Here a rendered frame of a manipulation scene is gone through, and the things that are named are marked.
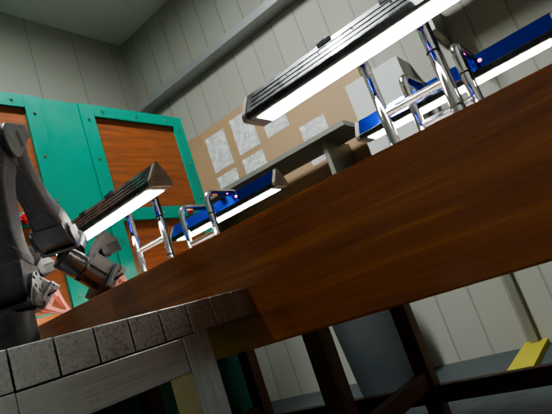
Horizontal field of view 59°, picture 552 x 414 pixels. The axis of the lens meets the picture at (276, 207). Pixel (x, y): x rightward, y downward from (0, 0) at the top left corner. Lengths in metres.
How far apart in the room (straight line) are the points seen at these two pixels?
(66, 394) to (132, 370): 0.08
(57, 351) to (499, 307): 2.74
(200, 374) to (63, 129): 1.81
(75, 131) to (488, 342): 2.46
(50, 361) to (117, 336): 0.08
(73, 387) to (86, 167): 1.80
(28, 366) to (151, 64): 4.27
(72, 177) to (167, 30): 2.61
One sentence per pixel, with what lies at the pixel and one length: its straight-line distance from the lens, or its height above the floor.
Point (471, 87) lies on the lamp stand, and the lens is 1.35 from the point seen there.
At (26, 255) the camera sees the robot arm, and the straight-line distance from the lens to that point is 0.89.
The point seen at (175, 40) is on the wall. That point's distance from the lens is 4.52.
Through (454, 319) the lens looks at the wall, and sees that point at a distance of 3.15.
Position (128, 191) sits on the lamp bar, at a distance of 1.44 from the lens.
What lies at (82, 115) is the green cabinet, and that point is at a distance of 2.42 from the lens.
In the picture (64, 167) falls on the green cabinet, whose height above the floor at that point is 1.47.
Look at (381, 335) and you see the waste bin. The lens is 2.78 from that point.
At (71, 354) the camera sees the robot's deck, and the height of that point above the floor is 0.65.
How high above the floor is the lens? 0.62
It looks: 11 degrees up
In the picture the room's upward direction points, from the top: 19 degrees counter-clockwise
